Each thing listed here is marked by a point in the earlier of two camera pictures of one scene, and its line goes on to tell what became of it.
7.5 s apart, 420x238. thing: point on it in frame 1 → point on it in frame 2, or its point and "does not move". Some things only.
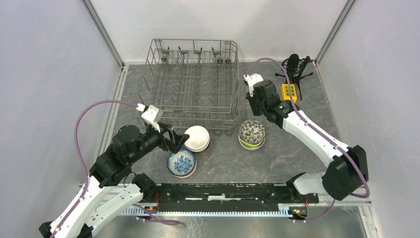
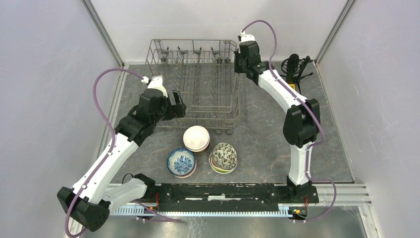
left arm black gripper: x=177 y=140 → x=177 y=110
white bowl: x=199 y=138 does not move
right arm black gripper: x=251 y=100 → x=236 y=56
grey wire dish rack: x=194 y=83 does not move
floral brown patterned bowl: x=252 y=131 → x=224 y=155
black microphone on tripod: x=294 y=66 does not move
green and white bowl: x=250 y=145 → x=219 y=169
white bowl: x=250 y=147 → x=220 y=172
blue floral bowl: x=182 y=163 does not move
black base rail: x=225 y=197 does not move
